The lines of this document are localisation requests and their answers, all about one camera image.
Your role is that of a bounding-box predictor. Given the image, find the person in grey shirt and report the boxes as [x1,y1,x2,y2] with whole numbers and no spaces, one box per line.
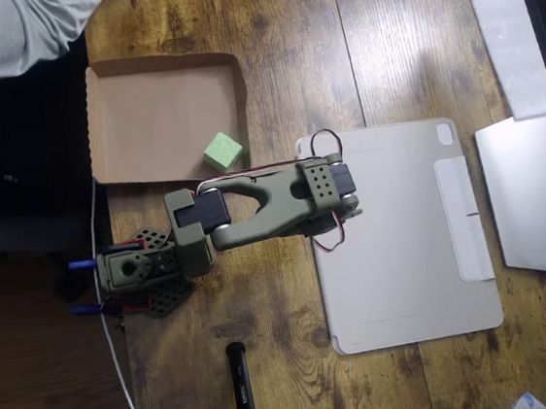
[0,0,123,129]

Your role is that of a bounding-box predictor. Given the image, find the white blue packet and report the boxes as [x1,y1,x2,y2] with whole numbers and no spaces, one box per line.
[507,389,546,409]

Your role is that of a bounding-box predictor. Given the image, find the brown cardboard tray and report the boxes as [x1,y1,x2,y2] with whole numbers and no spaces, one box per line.
[80,45,257,193]

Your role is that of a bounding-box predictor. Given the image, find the silver monitor stand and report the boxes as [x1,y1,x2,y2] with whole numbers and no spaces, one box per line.
[472,113,546,288]

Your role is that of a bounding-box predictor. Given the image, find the blue clamp handle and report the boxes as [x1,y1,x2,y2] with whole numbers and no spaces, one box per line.
[67,257,98,273]
[68,301,104,319]

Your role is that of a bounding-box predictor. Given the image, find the white foam sheet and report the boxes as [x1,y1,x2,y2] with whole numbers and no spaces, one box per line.
[460,0,546,125]

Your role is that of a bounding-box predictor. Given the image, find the red black servo cable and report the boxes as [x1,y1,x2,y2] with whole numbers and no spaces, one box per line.
[308,206,350,256]
[307,127,346,160]

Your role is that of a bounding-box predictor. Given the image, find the beige tablet case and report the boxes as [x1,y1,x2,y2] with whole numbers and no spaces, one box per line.
[292,112,507,359]

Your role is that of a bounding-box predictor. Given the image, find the white cable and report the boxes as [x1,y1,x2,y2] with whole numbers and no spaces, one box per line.
[84,178,154,409]

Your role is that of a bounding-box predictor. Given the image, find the black cylindrical handle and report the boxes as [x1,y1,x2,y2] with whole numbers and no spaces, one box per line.
[222,338,271,409]

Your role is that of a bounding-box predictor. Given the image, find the green foam cube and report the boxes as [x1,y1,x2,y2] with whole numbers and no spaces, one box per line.
[200,129,246,175]

